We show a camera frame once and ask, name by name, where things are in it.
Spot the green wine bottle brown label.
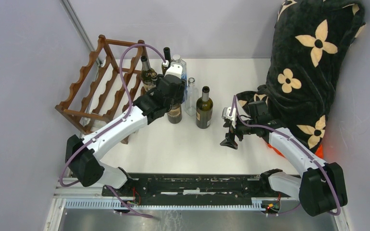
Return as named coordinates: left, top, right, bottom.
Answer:
left=167, top=103, right=183, bottom=124

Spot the brown wooden wine rack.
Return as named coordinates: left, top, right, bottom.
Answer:
left=55, top=35, right=146, bottom=135

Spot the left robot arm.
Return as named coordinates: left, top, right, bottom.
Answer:
left=65, top=74, right=185, bottom=196

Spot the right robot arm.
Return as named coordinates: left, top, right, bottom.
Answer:
left=220, top=101, right=348, bottom=217

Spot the clear square bottle black cap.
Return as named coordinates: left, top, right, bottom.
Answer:
left=151, top=72, right=159, bottom=88

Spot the green wine bottle left rear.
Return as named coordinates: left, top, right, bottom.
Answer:
left=141, top=55, right=157, bottom=92

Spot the clear round glass bottle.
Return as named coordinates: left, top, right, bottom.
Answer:
left=185, top=77, right=199, bottom=116

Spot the blue square glass bottle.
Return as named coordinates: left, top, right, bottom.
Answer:
left=172, top=54, right=187, bottom=81

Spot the green wine bottle right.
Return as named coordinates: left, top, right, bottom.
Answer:
left=196, top=86, right=213, bottom=129

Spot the orange cloth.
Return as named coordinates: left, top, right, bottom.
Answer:
left=266, top=143, right=324, bottom=159

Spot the black floral blanket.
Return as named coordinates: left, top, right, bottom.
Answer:
left=237, top=0, right=365, bottom=152

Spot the aluminium corner profile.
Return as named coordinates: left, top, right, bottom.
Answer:
left=60, top=0, right=96, bottom=51

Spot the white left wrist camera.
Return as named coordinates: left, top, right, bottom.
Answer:
left=163, top=62, right=182, bottom=79

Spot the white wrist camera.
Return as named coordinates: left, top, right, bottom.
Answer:
left=163, top=62, right=182, bottom=79
left=222, top=107, right=237, bottom=128

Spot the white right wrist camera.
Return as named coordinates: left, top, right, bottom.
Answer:
left=222, top=107, right=237, bottom=128

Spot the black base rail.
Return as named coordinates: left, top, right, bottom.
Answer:
left=54, top=172, right=304, bottom=213

